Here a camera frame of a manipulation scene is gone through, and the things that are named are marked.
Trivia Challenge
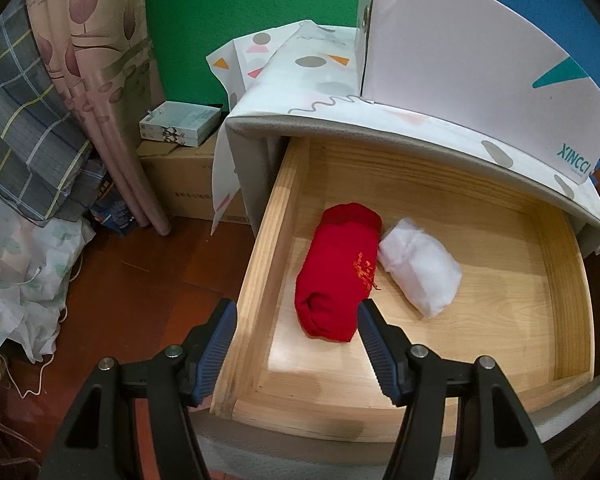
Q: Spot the white folded garment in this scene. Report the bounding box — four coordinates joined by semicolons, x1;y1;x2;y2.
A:
378;218;463;318

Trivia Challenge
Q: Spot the white floral bedsheet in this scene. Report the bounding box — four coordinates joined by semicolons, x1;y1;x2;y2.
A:
0;197;94;363

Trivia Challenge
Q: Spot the red folded garment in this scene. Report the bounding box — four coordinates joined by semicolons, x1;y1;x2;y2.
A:
294;203;382;342

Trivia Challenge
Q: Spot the brown cardboard box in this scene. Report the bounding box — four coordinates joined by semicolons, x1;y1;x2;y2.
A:
136;132;251;226

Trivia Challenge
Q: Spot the grey plaid cloth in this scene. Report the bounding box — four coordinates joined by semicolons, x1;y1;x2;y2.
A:
0;0;106;224

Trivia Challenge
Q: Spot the teal tissue box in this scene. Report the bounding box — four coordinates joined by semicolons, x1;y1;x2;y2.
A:
140;101;221;148

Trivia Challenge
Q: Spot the white patterned nightstand cabinet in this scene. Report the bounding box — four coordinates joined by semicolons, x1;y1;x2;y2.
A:
223;22;600;256

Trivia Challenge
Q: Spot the white XINCCI shoe box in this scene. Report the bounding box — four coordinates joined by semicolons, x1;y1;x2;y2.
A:
356;0;600;183

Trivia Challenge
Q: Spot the pink leaf curtain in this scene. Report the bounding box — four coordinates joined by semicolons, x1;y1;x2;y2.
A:
26;0;171;235

